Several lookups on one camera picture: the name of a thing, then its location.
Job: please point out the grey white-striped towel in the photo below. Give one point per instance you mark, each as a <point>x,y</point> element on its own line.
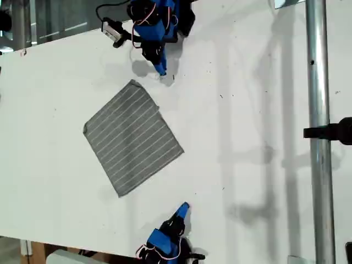
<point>132,137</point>

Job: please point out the white box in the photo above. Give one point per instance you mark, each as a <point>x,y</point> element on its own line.
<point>66,258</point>

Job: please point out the wooden table leg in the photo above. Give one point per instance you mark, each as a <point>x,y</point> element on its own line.
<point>37,253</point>

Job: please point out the black round object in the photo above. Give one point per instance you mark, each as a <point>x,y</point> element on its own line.
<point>5,20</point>

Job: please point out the black clamp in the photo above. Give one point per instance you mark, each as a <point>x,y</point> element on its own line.
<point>330,132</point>

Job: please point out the small black device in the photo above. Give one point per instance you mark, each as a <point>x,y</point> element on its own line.
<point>348,250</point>

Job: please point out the arm camera box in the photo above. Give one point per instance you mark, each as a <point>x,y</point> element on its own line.
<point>111,28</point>
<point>198,256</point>

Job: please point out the steel post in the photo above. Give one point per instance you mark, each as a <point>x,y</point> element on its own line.
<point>319,165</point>

